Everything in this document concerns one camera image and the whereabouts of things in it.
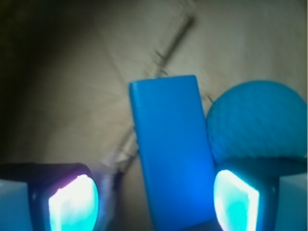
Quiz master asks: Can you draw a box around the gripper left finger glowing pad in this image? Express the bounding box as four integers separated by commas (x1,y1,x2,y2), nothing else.
0,163,99,231

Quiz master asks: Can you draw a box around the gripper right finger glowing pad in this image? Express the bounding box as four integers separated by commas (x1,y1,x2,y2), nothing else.
214,157,308,231

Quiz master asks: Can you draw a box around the blue rectangular block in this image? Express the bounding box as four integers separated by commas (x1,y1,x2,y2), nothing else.
129,75,215,231

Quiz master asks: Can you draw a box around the teal blue ball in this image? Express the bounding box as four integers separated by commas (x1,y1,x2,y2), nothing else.
207,80,308,163

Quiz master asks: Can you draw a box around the brown paper bag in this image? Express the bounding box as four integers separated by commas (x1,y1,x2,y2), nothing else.
0,0,308,231

